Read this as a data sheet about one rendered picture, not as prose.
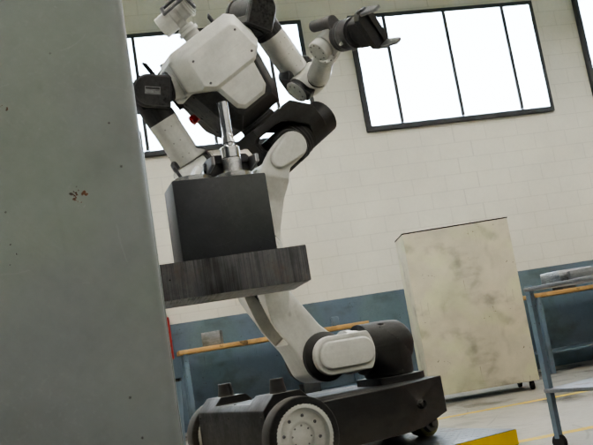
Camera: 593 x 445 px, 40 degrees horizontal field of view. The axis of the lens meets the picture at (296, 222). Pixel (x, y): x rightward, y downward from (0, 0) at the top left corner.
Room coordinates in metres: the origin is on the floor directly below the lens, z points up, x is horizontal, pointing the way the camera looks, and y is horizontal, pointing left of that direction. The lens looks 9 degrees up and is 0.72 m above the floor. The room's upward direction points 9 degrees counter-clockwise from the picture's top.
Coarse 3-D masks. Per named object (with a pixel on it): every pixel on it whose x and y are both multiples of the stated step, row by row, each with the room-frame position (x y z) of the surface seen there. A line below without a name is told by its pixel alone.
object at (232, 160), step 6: (228, 150) 1.88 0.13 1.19; (234, 150) 1.88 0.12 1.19; (222, 156) 1.88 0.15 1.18; (228, 156) 1.88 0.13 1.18; (234, 156) 1.88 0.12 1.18; (240, 156) 1.90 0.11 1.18; (222, 162) 1.89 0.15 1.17; (228, 162) 1.88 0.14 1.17; (234, 162) 1.88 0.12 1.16; (240, 162) 1.89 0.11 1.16; (222, 168) 1.89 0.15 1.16; (228, 168) 1.88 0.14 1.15; (234, 168) 1.88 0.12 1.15; (240, 168) 1.89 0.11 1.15
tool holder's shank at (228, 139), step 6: (222, 102) 1.89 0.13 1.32; (222, 108) 1.89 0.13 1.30; (228, 108) 1.90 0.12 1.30; (222, 114) 1.89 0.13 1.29; (228, 114) 1.89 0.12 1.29; (222, 120) 1.89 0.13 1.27; (228, 120) 1.89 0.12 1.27; (222, 126) 1.89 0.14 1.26; (228, 126) 1.89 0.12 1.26; (222, 132) 1.90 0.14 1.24; (228, 132) 1.89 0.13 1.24; (222, 138) 1.89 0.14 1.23; (228, 138) 1.89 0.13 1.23; (222, 144) 1.90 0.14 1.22; (228, 144) 1.89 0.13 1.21
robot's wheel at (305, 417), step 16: (288, 400) 2.08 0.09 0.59; (304, 400) 2.10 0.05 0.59; (272, 416) 2.07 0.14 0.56; (288, 416) 2.09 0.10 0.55; (304, 416) 2.12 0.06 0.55; (320, 416) 2.13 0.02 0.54; (272, 432) 2.05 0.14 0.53; (288, 432) 2.09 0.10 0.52; (304, 432) 2.12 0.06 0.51; (320, 432) 2.14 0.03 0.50; (336, 432) 2.14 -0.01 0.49
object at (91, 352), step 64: (0, 0) 0.98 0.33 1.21; (64, 0) 1.00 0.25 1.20; (0, 64) 0.98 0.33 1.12; (64, 64) 1.00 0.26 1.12; (128, 64) 1.02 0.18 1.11; (0, 128) 0.98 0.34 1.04; (64, 128) 1.00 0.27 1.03; (128, 128) 1.01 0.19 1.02; (0, 192) 0.98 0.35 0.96; (64, 192) 0.99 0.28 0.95; (128, 192) 1.01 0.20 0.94; (0, 256) 0.98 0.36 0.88; (64, 256) 0.99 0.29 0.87; (128, 256) 1.01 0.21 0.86; (0, 320) 0.98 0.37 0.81; (64, 320) 0.99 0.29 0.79; (128, 320) 1.00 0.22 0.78; (0, 384) 0.97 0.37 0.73; (64, 384) 0.99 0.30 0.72; (128, 384) 1.00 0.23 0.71
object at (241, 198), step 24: (168, 192) 1.85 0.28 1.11; (192, 192) 1.81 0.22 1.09; (216, 192) 1.82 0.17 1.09; (240, 192) 1.84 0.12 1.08; (264, 192) 1.86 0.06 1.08; (168, 216) 1.90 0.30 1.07; (192, 216) 1.80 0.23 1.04; (216, 216) 1.82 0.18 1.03; (240, 216) 1.84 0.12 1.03; (264, 216) 1.86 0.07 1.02; (192, 240) 1.80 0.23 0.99; (216, 240) 1.82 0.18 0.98; (240, 240) 1.84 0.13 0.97; (264, 240) 1.85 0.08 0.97
